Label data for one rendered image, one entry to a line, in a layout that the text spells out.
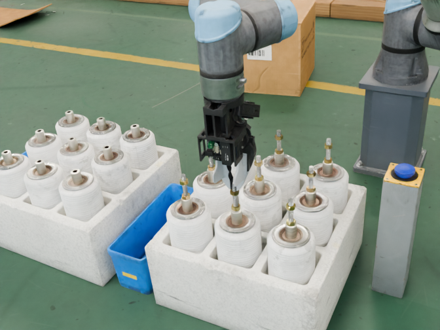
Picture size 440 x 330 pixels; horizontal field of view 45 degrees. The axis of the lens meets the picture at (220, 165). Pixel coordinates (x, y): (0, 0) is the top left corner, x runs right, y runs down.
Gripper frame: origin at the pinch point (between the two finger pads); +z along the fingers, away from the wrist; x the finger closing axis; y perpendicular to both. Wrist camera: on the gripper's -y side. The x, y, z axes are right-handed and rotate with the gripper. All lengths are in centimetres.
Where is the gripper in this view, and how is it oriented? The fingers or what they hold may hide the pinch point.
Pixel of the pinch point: (234, 181)
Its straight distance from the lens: 104.0
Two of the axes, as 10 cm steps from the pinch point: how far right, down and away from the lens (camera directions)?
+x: 9.2, 1.5, -3.6
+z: 0.8, 8.4, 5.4
